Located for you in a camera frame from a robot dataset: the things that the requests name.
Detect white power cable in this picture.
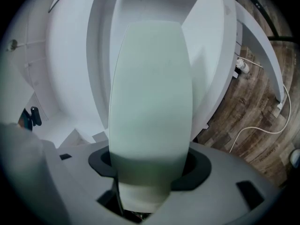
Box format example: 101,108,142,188
229,83,292,154

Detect grey round object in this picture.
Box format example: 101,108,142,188
290,149,300,169

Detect white side panel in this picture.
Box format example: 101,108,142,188
235,1,285,103

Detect white power plug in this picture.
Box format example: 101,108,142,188
236,57,263,75

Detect black metal frame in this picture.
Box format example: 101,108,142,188
231,0,295,42

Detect round wall fitting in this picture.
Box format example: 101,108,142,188
6,38,19,53

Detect black camera stand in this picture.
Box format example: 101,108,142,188
18,106,43,131

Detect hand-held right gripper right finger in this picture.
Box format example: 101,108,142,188
150,142,285,225

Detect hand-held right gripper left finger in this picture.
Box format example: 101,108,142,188
0,122,125,225

